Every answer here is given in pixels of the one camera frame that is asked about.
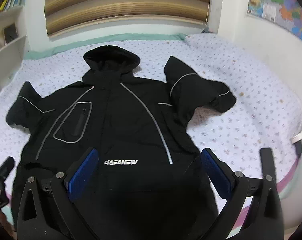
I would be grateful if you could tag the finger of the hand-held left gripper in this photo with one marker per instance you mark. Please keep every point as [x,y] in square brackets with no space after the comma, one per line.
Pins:
[5,166]

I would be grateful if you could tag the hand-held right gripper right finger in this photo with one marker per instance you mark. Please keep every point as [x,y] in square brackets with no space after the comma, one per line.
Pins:
[213,172]

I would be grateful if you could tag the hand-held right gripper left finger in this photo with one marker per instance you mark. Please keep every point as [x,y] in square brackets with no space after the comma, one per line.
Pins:
[83,172]

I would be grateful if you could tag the black hooded jacket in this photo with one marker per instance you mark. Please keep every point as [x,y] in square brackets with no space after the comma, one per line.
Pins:
[131,120]

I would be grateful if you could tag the pink bed edge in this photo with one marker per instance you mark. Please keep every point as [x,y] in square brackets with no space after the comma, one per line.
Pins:
[288,180]

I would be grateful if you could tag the white dotted bed sheet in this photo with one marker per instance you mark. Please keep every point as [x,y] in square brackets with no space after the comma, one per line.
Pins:
[241,85]

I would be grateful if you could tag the white bookshelf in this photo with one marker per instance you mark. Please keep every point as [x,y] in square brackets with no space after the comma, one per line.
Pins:
[13,47]

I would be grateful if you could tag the teal mattress edge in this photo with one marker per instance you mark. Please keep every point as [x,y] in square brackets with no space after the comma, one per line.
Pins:
[65,46]

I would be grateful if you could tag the beige window blind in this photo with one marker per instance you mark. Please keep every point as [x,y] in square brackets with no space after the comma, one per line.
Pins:
[126,2]

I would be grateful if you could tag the colourful wall map poster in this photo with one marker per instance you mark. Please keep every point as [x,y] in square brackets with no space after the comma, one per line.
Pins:
[286,2]

